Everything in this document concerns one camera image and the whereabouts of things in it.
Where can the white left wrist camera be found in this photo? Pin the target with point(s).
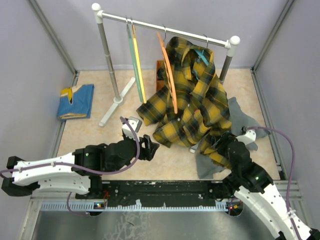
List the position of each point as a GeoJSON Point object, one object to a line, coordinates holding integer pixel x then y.
{"type": "Point", "coordinates": [135, 124]}

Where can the yellow plaid shirt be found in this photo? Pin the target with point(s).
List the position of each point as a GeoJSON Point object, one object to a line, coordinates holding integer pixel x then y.
{"type": "Point", "coordinates": [203, 108]}

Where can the blue hanger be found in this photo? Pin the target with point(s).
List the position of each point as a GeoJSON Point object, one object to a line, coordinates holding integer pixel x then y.
{"type": "Point", "coordinates": [200, 62]}

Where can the blue folded cloth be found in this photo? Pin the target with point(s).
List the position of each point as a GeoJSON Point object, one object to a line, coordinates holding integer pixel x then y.
{"type": "Point", "coordinates": [76, 102]}

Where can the wooden compartment tray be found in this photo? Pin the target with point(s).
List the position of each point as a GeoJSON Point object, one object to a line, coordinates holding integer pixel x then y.
{"type": "Point", "coordinates": [160, 71]}

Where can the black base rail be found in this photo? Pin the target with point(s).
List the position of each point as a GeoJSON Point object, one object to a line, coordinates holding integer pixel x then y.
{"type": "Point", "coordinates": [158, 193]}

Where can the orange hanger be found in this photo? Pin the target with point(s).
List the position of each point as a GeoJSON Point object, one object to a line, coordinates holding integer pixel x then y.
{"type": "Point", "coordinates": [169, 74]}

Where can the green hanger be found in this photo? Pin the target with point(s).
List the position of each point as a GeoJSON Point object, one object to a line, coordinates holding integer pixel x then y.
{"type": "Point", "coordinates": [132, 62]}

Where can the grey shirt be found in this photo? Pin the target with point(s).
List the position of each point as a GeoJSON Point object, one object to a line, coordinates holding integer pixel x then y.
{"type": "Point", "coordinates": [205, 167]}

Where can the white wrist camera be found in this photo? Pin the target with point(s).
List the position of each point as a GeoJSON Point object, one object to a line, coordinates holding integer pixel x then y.
{"type": "Point", "coordinates": [135, 124]}
{"type": "Point", "coordinates": [248, 138]}

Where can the white metal clothes rack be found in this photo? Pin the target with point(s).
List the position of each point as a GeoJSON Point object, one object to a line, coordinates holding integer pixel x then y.
{"type": "Point", "coordinates": [230, 45]}

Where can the yellow hanger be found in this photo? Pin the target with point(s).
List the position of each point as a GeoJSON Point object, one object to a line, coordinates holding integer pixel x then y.
{"type": "Point", "coordinates": [137, 57]}

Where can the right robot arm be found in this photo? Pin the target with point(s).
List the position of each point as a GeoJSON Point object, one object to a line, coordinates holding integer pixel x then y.
{"type": "Point", "coordinates": [251, 184]}

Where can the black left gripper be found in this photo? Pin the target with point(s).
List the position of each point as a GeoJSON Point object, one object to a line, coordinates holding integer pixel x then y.
{"type": "Point", "coordinates": [148, 152]}

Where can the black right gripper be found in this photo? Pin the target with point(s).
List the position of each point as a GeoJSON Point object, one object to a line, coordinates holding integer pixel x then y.
{"type": "Point", "coordinates": [222, 139]}

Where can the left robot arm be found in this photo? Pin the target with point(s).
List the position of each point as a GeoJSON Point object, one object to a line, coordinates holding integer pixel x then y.
{"type": "Point", "coordinates": [79, 172]}

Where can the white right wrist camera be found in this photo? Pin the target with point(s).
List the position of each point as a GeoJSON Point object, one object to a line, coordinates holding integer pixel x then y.
{"type": "Point", "coordinates": [248, 138]}

